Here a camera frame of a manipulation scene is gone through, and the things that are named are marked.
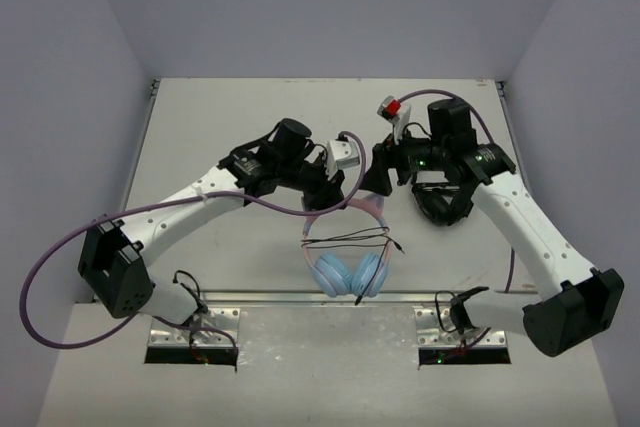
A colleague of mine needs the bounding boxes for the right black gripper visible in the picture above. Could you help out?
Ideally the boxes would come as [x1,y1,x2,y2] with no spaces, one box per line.
[357,121,448,197]

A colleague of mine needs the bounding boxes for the thin black audio cable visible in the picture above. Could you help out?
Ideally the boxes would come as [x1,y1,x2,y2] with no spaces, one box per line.
[298,227,407,304]

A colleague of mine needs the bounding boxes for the pink blue cat-ear headphones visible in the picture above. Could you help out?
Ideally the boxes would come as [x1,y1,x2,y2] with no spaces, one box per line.
[301,194,396,303]

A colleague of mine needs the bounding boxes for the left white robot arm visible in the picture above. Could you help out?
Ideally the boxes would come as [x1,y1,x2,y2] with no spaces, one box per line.
[78,118,359,325]

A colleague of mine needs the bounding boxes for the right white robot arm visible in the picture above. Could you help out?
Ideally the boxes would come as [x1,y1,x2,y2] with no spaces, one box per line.
[360,92,625,357]

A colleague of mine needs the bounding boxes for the black headphones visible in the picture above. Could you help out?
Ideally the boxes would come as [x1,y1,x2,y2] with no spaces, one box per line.
[411,182,473,227]

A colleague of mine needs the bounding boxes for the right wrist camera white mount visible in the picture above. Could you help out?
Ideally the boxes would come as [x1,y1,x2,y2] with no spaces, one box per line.
[377,96,411,145]

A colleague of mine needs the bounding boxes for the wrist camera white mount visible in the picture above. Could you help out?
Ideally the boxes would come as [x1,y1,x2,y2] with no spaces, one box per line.
[325,140,360,180]
[377,96,411,145]

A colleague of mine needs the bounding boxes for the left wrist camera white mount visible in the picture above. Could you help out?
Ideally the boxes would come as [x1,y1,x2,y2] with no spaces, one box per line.
[325,140,360,180]

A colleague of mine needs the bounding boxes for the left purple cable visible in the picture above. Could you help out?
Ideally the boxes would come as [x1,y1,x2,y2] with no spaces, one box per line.
[22,130,369,351]

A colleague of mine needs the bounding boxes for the purple cable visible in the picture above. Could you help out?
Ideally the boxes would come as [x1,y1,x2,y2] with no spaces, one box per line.
[22,130,369,351]
[399,89,519,293]

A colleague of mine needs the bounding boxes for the right base black wire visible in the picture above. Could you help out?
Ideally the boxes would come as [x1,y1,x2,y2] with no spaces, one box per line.
[434,289,466,336]

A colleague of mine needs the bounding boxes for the base black wire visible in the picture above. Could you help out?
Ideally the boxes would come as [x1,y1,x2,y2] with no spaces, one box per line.
[172,270,209,313]
[434,289,466,336]

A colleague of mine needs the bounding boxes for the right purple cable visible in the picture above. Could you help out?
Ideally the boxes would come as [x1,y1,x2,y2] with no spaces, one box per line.
[399,89,519,293]

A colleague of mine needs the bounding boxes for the left base black wire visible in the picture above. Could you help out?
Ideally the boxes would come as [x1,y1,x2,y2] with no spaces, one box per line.
[172,270,209,313]

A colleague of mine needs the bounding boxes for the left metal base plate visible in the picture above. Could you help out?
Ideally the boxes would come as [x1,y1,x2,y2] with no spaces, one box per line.
[148,305,241,349]

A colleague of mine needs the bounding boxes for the metal base plate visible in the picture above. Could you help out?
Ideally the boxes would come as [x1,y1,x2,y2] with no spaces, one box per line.
[413,305,508,349]
[148,305,241,349]

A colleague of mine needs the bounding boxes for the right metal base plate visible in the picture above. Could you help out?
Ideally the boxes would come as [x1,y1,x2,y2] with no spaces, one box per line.
[413,305,508,349]

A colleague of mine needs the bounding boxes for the aluminium table rail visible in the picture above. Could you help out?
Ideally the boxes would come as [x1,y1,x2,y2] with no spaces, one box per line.
[74,288,539,306]

